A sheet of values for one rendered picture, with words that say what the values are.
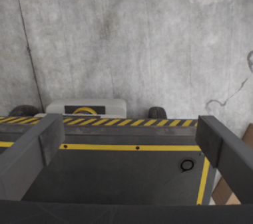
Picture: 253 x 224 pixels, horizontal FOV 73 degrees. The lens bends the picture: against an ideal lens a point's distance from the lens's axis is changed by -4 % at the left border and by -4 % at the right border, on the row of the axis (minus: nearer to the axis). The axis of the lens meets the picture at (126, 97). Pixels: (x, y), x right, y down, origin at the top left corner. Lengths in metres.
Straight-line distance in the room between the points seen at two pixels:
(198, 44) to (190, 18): 0.10
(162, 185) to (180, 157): 0.09
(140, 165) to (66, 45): 0.49
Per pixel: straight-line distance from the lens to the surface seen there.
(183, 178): 0.47
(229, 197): 0.93
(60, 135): 0.17
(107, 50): 0.67
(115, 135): 0.39
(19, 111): 0.69
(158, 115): 0.58
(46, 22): 0.73
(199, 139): 0.17
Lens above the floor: 0.66
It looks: 73 degrees down
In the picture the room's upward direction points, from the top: 177 degrees counter-clockwise
